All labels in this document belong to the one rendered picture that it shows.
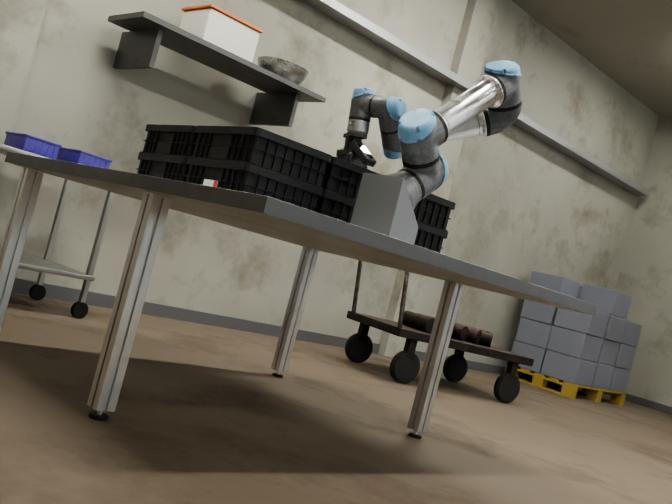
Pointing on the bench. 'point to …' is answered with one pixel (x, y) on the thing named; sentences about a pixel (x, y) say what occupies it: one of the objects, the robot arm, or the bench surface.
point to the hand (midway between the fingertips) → (351, 192)
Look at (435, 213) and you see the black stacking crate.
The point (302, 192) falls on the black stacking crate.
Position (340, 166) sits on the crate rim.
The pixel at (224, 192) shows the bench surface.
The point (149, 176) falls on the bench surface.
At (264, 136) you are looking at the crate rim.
